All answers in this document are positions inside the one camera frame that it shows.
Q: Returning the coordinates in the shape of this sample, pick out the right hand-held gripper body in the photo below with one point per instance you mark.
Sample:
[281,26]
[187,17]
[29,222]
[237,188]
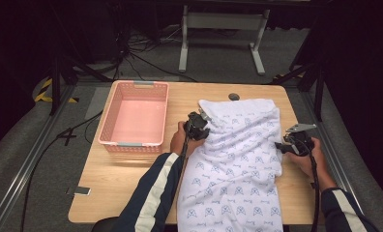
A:
[300,141]

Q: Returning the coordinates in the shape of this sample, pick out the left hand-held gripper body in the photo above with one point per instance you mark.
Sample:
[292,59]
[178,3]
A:
[196,125]

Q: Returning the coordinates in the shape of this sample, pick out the white printed towel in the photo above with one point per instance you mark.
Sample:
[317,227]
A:
[231,167]

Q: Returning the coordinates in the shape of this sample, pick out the pink plastic basket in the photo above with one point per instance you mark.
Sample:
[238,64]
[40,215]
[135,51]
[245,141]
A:
[138,121]

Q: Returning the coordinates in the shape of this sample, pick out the person's left hand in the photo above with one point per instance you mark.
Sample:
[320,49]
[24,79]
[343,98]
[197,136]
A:
[178,140]

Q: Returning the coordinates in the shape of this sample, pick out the person's right hand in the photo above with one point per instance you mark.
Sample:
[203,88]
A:
[312,164]

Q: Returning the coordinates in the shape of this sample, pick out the black metal stand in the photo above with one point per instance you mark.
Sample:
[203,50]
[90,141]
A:
[55,87]
[318,93]

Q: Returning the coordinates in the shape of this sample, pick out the metal floor rail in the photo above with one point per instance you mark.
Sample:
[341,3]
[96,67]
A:
[25,167]
[338,170]

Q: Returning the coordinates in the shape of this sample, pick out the grey metal table frame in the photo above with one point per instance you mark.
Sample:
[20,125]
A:
[223,21]

